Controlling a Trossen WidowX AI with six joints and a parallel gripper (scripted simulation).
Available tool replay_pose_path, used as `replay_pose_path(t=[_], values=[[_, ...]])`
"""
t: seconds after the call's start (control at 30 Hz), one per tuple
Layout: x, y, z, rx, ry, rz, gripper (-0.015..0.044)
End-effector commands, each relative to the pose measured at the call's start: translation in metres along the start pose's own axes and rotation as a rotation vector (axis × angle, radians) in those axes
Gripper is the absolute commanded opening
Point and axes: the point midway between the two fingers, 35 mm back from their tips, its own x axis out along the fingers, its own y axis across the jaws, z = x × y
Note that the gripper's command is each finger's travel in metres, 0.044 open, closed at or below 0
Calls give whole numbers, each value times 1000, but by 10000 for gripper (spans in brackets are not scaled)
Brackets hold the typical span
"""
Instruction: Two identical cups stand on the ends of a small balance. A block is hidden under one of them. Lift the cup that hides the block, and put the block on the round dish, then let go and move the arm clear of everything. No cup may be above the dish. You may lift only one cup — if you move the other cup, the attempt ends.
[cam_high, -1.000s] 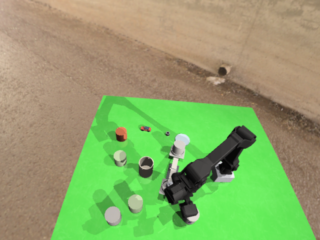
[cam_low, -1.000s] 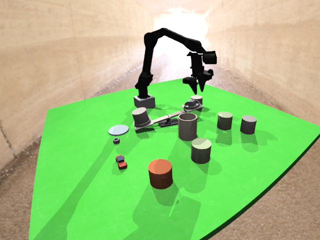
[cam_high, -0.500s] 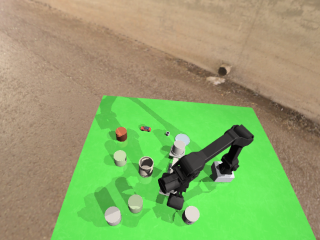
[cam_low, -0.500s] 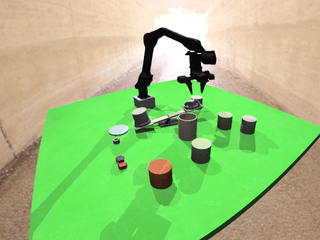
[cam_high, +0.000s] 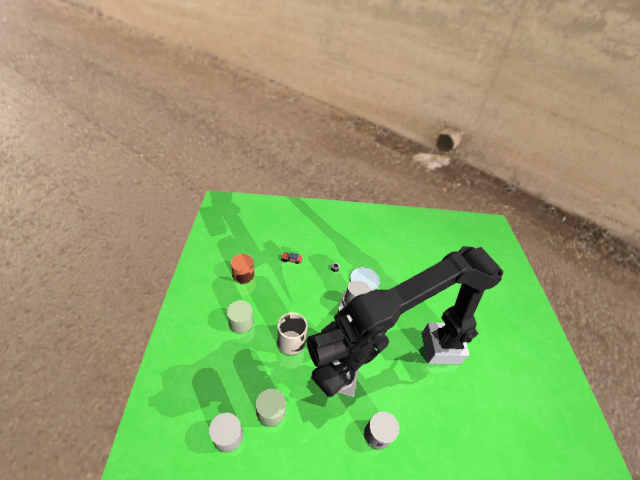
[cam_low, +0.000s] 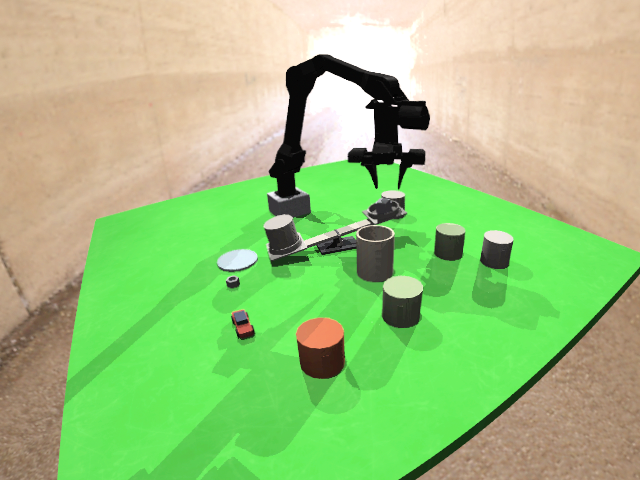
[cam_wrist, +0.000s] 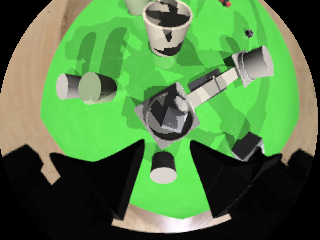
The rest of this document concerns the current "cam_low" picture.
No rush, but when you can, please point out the red toy car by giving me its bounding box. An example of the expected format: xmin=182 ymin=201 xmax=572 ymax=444
xmin=231 ymin=310 xmax=255 ymax=338

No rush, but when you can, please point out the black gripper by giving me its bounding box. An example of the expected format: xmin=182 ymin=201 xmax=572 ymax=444
xmin=347 ymin=127 xmax=426 ymax=190

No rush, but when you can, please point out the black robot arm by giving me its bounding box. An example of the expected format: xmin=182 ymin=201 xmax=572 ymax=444
xmin=269 ymin=54 xmax=430 ymax=198

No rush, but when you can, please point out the beige open cylindrical cup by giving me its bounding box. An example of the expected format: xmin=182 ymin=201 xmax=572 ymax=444
xmin=356 ymin=225 xmax=395 ymax=282

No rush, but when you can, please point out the orange-brown cylinder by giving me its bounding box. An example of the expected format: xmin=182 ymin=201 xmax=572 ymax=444
xmin=296 ymin=318 xmax=345 ymax=379

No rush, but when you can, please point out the grey cylinder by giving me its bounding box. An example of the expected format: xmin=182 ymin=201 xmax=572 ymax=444
xmin=264 ymin=215 xmax=299 ymax=250
xmin=434 ymin=223 xmax=466 ymax=261
xmin=381 ymin=276 xmax=423 ymax=328
xmin=480 ymin=230 xmax=514 ymax=269

